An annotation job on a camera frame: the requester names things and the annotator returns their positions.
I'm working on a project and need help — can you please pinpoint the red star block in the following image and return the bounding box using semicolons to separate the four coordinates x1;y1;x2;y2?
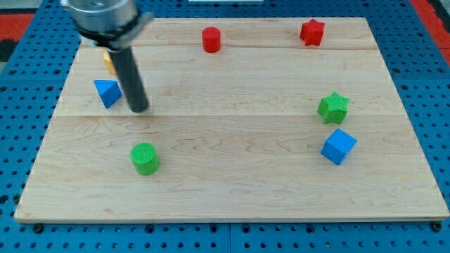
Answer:
299;18;326;46

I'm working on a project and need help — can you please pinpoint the green star block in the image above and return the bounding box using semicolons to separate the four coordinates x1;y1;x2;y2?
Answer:
317;91;350;124

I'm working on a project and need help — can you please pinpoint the red cylinder block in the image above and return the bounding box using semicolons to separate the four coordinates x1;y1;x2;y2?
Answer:
201;27;221;53

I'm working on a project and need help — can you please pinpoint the yellow block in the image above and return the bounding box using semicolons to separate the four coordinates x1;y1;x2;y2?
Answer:
103;51;116;74

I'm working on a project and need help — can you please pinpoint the blue triangle block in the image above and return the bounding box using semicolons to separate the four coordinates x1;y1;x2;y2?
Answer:
94;79;122;108

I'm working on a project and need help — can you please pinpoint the wooden board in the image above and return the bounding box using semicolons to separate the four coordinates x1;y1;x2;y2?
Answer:
15;18;449;223

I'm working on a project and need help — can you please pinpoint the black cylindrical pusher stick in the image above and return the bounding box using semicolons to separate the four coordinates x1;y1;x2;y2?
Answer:
110;48;148;113

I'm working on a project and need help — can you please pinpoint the blue cube block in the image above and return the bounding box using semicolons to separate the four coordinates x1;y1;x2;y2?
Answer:
321;129;357;165

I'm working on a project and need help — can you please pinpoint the green cylinder block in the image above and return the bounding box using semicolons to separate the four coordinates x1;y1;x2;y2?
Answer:
130;143;160;176

